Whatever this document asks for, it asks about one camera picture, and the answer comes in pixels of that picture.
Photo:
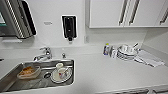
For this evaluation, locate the small grey jar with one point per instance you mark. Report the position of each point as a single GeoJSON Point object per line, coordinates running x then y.
{"type": "Point", "coordinates": [114, 53]}

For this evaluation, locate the chrome faucet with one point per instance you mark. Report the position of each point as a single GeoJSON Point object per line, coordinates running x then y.
{"type": "Point", "coordinates": [45, 53]}

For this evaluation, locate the white wall outlet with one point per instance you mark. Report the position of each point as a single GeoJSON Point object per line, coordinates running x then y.
{"type": "Point", "coordinates": [86, 38]}

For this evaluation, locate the chrome counter soap pump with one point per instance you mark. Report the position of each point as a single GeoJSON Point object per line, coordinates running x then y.
{"type": "Point", "coordinates": [63, 55]}

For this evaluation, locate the white cup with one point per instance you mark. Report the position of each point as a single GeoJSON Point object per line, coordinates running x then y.
{"type": "Point", "coordinates": [60, 68]}

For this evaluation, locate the black wall soap dispenser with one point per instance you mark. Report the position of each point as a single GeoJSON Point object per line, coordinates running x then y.
{"type": "Point", "coordinates": [69, 28]}

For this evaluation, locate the paper towel dispenser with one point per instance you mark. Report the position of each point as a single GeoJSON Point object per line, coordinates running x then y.
{"type": "Point", "coordinates": [15, 18]}

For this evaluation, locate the steel kitchen sink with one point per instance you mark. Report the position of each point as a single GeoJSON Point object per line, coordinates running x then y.
{"type": "Point", "coordinates": [20, 85]}

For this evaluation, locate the dish soap bottle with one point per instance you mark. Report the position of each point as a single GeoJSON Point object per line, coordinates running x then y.
{"type": "Point", "coordinates": [106, 50]}

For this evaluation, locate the container with orange food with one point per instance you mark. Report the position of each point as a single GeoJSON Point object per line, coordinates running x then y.
{"type": "Point", "coordinates": [28, 71]}

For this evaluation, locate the white wall cabinet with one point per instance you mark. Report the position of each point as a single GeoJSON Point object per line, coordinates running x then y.
{"type": "Point", "coordinates": [110, 13]}

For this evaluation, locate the white plate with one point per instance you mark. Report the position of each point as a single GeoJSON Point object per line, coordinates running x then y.
{"type": "Point", "coordinates": [61, 79]}

